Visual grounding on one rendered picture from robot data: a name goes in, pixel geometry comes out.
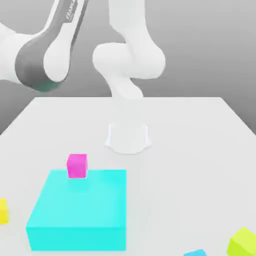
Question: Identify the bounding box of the small lime cube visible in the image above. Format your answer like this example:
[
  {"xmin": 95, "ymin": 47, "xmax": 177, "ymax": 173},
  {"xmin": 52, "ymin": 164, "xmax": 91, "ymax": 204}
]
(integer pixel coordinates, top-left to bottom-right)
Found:
[{"xmin": 226, "ymin": 226, "xmax": 256, "ymax": 256}]

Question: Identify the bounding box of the large cyan box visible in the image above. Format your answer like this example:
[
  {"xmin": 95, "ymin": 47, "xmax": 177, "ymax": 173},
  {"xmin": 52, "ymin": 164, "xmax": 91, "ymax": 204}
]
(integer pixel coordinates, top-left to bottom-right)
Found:
[{"xmin": 25, "ymin": 169, "xmax": 127, "ymax": 252}]

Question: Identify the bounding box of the small blue cube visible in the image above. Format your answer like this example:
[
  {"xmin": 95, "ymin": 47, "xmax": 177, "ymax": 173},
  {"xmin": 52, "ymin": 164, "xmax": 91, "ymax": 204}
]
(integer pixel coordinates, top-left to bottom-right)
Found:
[{"xmin": 183, "ymin": 248, "xmax": 207, "ymax": 256}]

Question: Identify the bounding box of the small magenta cube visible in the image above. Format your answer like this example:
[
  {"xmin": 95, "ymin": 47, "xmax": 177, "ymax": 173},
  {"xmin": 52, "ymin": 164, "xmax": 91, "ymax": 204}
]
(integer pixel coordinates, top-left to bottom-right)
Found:
[{"xmin": 66, "ymin": 153, "xmax": 89, "ymax": 179}]

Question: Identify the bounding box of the small yellow cube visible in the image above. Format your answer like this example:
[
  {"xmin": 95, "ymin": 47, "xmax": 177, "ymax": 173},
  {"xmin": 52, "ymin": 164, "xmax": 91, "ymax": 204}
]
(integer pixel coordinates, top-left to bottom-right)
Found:
[{"xmin": 0, "ymin": 198, "xmax": 10, "ymax": 225}]

